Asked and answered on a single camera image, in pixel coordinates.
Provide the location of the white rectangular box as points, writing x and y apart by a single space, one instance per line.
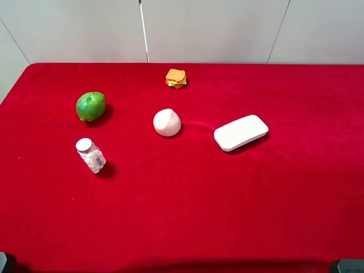
240 132

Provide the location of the toy sandwich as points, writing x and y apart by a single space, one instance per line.
176 78

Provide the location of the clear pill bottle white cap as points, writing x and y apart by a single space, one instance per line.
90 154

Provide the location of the green lime fruit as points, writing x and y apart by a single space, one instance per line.
90 106

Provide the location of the white vertical pole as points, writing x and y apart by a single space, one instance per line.
144 30

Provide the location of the red tablecloth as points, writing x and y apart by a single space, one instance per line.
290 201

